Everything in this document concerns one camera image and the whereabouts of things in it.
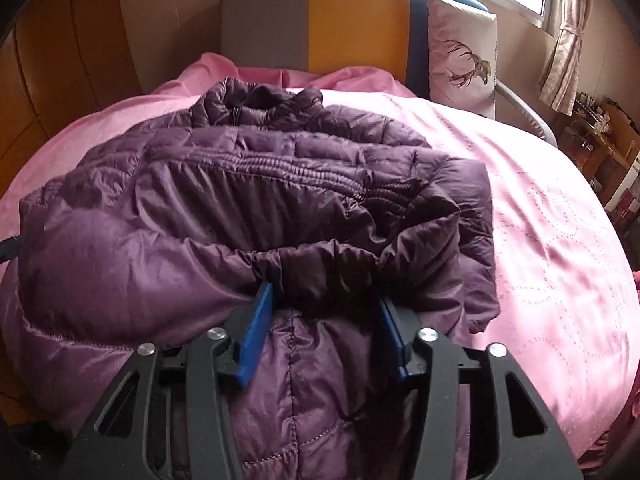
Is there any purple quilted down jacket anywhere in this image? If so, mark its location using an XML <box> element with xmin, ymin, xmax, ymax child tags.
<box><xmin>0</xmin><ymin>77</ymin><xmax>501</xmax><ymax>480</ymax></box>

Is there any pink tied curtain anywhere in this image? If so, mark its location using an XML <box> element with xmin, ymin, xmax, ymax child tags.
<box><xmin>537</xmin><ymin>0</ymin><xmax>593</xmax><ymax>118</ymax></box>

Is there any wooden wardrobe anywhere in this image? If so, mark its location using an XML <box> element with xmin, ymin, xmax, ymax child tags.
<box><xmin>0</xmin><ymin>0</ymin><xmax>151</xmax><ymax>201</ymax></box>

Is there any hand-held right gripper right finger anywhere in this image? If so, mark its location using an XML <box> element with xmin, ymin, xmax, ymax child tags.
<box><xmin>379</xmin><ymin>300</ymin><xmax>586</xmax><ymax>480</ymax></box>

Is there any cluttered wooden desk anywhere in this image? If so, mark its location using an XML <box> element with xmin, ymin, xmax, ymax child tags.
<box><xmin>565</xmin><ymin>92</ymin><xmax>640</xmax><ymax>201</ymax></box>

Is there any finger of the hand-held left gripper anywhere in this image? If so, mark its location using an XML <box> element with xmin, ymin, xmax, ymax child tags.
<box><xmin>0</xmin><ymin>237</ymin><xmax>24</xmax><ymax>266</ymax></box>

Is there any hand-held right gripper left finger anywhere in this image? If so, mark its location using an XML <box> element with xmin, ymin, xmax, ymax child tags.
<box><xmin>75</xmin><ymin>282</ymin><xmax>276</xmax><ymax>480</ymax></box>

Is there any deer print pillow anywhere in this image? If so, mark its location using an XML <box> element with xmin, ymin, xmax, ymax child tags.
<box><xmin>425</xmin><ymin>0</ymin><xmax>499</xmax><ymax>120</ymax></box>

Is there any red box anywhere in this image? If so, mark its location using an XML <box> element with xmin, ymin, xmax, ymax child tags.
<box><xmin>612</xmin><ymin>195</ymin><xmax>638</xmax><ymax>226</ymax></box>

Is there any grey yellow blue headboard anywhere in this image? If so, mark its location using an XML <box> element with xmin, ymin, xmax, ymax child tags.
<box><xmin>220</xmin><ymin>0</ymin><xmax>496</xmax><ymax>101</ymax></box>

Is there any pink bed blanket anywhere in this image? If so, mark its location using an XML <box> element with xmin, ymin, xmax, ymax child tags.
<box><xmin>0</xmin><ymin>52</ymin><xmax>636</xmax><ymax>466</ymax></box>

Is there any grey metal bed rail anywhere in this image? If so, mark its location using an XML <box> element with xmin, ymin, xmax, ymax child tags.
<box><xmin>492</xmin><ymin>82</ymin><xmax>558</xmax><ymax>148</ymax></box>

